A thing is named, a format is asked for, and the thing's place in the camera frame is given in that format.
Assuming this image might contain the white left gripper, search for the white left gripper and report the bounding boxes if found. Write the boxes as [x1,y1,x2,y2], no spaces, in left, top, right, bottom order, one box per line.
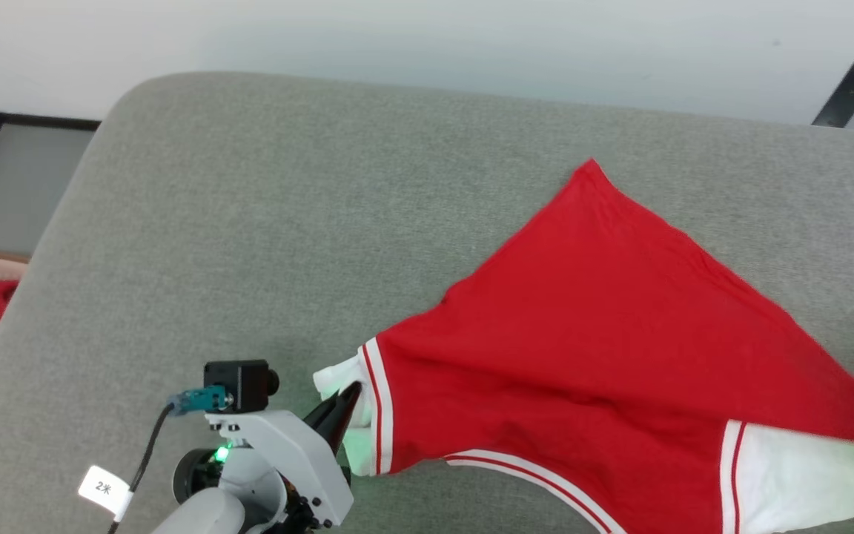
[204,382,363,530]

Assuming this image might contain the red and white garment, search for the red and white garment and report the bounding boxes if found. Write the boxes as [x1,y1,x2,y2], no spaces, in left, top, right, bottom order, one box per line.
[312,158,854,534]

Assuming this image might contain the grey fabric sofa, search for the grey fabric sofa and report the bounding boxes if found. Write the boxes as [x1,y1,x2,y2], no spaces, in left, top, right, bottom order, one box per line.
[0,70,854,534]

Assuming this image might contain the black oblong bar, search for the black oblong bar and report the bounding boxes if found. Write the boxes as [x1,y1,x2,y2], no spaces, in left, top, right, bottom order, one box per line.
[812,51,854,128]

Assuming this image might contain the black framed grey panel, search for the black framed grey panel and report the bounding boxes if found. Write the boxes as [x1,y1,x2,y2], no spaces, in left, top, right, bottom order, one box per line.
[0,111,102,257]

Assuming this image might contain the cable with teal plug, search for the cable with teal plug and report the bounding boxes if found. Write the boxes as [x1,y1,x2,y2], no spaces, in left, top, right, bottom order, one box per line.
[107,386,233,534]

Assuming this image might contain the white cable label tag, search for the white cable label tag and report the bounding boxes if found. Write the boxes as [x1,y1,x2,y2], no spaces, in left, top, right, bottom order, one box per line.
[76,465,134,521]

